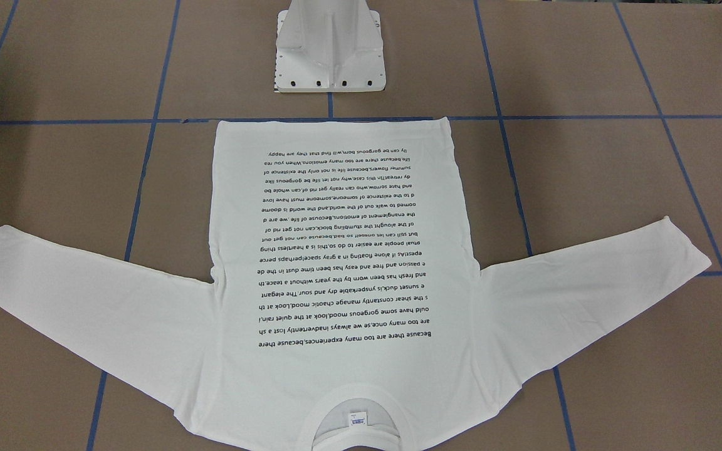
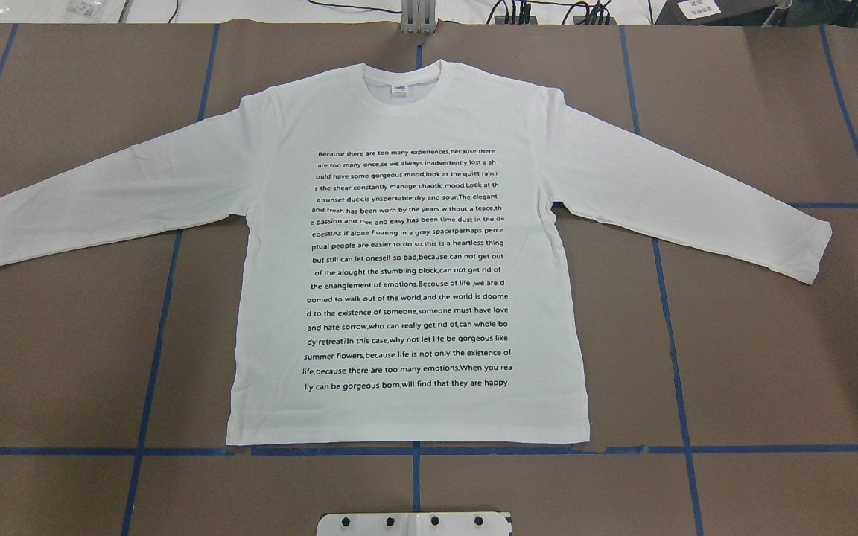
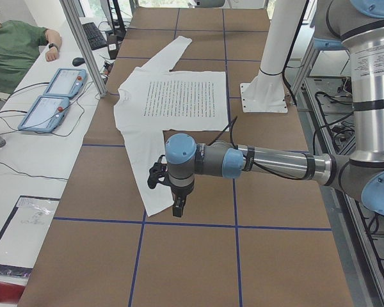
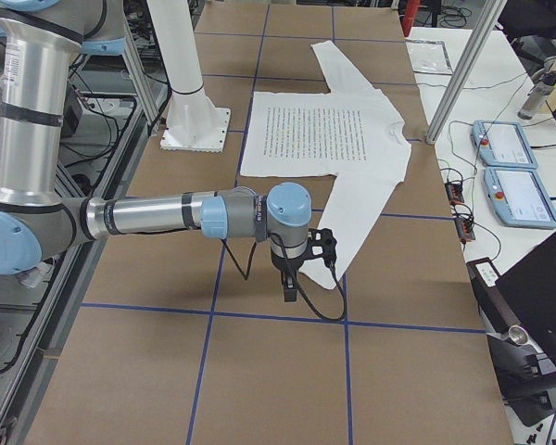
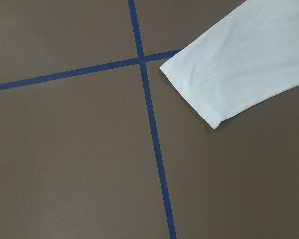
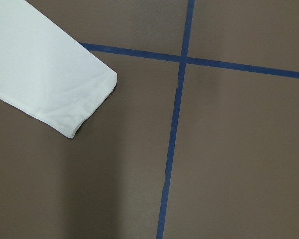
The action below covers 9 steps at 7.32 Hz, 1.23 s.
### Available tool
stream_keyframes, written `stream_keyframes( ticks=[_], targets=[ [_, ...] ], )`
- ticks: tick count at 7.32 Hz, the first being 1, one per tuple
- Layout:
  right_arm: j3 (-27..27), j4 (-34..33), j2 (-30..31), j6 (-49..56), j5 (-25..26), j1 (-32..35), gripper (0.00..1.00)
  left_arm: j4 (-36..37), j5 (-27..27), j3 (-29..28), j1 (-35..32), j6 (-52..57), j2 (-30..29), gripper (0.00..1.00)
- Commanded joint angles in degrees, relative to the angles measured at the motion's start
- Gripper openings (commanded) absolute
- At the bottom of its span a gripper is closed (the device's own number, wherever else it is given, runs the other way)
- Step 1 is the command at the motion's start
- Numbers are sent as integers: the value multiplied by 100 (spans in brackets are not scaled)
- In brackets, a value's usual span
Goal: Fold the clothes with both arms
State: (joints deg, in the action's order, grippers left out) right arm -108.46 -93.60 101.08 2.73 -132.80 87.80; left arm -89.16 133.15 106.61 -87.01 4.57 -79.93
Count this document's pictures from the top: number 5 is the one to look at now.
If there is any white printed t-shirt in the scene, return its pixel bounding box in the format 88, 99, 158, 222
160, 0, 299, 129

